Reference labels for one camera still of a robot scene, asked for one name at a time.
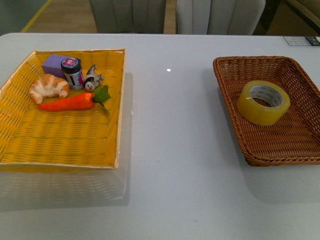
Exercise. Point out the yellow packing tape roll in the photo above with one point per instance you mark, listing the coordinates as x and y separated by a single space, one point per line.
262 103

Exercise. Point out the brown wicker basket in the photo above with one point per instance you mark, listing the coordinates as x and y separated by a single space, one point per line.
295 138

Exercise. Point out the orange toy carrot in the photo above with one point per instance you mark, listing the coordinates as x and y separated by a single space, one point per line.
83 101

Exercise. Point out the left grey upholstered chair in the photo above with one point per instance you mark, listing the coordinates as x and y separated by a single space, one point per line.
129 16

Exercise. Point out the small panda figurine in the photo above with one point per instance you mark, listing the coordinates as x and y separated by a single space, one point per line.
92 80

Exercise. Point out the pink labelled black jar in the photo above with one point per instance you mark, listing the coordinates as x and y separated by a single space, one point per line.
72 70

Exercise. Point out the purple box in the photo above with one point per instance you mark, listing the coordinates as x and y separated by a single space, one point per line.
52 65

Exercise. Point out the brown sofa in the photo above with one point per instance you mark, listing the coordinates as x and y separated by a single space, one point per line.
308 8

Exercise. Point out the grey upholstered chair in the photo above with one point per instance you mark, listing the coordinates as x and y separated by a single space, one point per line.
129 16
218 17

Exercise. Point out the yellow woven basket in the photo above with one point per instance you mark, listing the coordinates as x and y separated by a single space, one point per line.
80 132

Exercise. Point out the label sticker on table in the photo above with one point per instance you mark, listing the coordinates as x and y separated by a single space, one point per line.
302 41

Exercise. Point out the toy croissant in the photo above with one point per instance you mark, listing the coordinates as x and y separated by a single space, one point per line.
48 86

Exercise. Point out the right grey upholstered chair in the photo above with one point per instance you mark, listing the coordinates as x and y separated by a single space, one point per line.
218 17

